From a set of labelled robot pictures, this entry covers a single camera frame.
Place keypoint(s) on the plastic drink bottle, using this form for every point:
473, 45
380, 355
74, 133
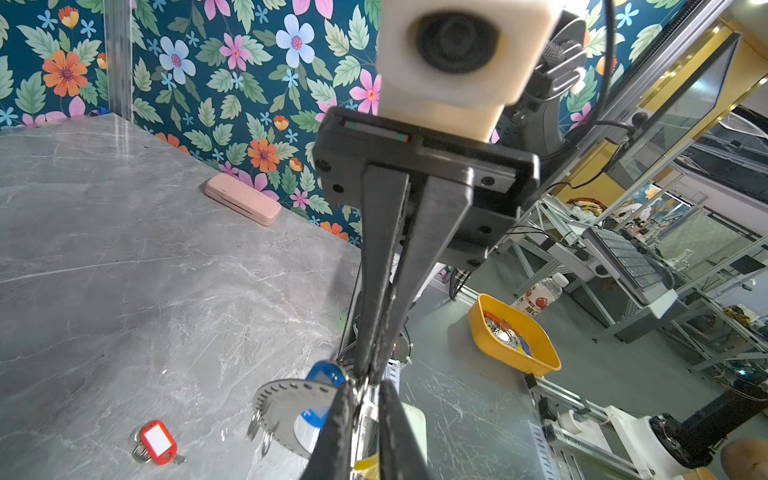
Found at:
541, 295

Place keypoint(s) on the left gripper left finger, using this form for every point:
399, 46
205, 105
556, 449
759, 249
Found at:
331, 457

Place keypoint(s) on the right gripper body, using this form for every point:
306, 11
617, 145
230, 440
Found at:
502, 178

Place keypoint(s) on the pink eraser case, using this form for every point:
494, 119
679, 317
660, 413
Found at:
243, 199

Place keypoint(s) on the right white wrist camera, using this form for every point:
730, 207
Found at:
453, 66

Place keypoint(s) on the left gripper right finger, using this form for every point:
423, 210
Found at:
400, 455

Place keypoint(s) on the red key tag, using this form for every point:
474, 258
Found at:
155, 444

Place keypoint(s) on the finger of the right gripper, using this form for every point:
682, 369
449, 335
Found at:
384, 198
435, 210

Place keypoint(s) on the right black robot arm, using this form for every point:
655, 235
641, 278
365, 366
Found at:
530, 124

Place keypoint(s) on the yellow plastic bin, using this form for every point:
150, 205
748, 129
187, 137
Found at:
511, 337

